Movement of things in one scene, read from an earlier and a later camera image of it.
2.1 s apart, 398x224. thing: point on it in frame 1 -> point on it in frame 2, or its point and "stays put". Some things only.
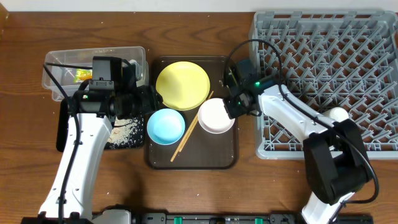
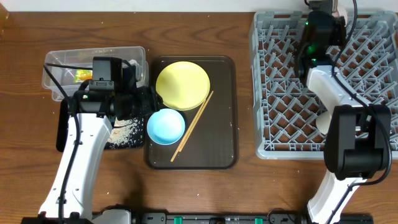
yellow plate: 183,85 stays put
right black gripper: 232,111 -> 337,26
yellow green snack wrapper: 82,74 stays put
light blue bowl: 166,126 stays put
